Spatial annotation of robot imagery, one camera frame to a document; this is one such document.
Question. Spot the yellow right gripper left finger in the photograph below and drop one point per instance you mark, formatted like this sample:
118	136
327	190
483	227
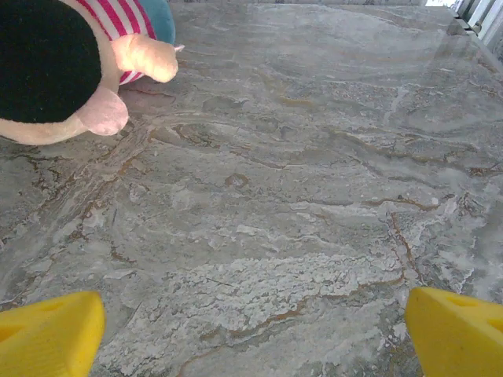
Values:
51	337

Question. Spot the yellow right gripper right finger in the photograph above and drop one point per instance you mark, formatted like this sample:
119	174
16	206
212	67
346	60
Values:
456	337

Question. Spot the aluminium enclosure frame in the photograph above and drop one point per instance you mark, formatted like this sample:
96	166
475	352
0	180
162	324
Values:
485	23

